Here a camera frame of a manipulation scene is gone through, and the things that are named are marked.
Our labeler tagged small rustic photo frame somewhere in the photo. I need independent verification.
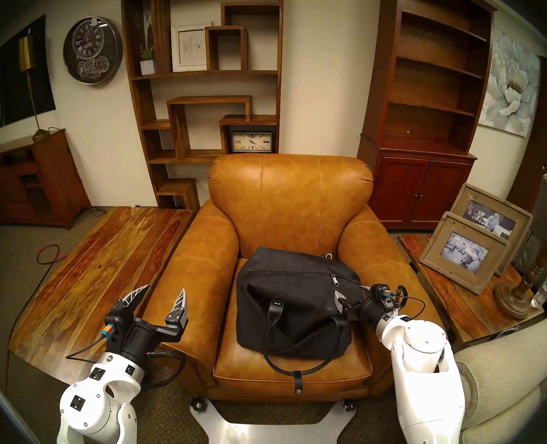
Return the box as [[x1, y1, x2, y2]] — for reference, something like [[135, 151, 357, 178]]
[[419, 212, 510, 295]]

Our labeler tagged black zippered duffel bag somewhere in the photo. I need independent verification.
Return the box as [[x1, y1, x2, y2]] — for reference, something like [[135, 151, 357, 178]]
[[236, 247, 366, 395]]

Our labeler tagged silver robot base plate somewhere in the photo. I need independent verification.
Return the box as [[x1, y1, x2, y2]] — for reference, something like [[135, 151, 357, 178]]
[[190, 399, 357, 444]]

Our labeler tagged white flower painting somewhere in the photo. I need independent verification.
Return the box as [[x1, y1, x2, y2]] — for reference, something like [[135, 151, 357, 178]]
[[478, 29, 541, 137]]

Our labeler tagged round gear wall clock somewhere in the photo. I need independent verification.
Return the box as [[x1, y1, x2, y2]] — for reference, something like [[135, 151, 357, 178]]
[[63, 16, 123, 85]]

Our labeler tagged white framed certificate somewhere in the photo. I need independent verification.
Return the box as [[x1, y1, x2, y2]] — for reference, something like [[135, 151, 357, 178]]
[[171, 23, 212, 73]]

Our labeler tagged turned wood lamp base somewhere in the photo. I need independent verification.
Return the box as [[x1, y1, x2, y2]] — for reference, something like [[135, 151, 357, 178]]
[[495, 207, 547, 320]]

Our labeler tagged cherry wood bookcase hutch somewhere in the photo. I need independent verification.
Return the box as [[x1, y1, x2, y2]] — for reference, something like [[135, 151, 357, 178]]
[[357, 0, 497, 230]]

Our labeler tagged open geometric wooden shelf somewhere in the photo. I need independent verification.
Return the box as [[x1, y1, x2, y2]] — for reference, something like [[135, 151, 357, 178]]
[[121, 0, 284, 212]]

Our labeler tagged dark wood media console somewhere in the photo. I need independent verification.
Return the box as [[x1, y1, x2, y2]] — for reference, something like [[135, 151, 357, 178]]
[[0, 129, 92, 230]]

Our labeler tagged striped wood side table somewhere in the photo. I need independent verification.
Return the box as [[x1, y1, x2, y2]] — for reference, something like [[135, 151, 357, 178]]
[[397, 233, 544, 344]]

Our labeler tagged tan leather armchair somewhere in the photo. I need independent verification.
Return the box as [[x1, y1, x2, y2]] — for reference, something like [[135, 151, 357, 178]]
[[142, 153, 446, 403]]

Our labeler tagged rectangular mantel clock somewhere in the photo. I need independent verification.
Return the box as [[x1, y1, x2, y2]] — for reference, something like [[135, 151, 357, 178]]
[[230, 131, 275, 153]]

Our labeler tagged large rustic photo frame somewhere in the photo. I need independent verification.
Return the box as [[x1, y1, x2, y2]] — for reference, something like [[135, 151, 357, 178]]
[[450, 183, 534, 277]]

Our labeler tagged braided black cable loop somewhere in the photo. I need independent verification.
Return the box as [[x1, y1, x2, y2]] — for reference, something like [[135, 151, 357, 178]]
[[144, 348, 186, 387]]

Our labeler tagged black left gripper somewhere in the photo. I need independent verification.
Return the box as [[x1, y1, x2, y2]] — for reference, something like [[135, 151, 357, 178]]
[[103, 284, 189, 368]]

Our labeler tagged striped wood coffee table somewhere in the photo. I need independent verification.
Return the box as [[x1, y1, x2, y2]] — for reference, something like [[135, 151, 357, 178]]
[[8, 206, 195, 384]]

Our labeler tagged dark zebra wall canvas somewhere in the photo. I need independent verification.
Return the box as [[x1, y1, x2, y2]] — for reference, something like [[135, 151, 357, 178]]
[[0, 15, 57, 133]]

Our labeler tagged clear plastic water bottle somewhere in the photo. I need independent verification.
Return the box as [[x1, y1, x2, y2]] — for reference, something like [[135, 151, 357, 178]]
[[530, 271, 547, 309]]

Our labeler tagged beige upholstered armchair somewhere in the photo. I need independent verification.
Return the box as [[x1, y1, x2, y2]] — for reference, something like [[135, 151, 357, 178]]
[[452, 309, 547, 444]]

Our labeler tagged small potted plant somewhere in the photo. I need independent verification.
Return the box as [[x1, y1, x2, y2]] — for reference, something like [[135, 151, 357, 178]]
[[135, 13, 157, 76]]

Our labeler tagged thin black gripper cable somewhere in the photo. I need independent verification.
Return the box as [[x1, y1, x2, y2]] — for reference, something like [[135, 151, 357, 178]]
[[65, 334, 108, 361]]

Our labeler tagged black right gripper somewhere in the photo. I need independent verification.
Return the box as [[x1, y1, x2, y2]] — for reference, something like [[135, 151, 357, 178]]
[[334, 284, 394, 331]]

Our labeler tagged gold shade table lamp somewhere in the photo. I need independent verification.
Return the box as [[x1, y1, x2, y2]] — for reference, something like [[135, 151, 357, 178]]
[[17, 34, 51, 142]]

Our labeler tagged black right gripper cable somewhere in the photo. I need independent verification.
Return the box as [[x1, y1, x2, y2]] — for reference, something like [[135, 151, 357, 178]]
[[391, 285, 427, 318]]

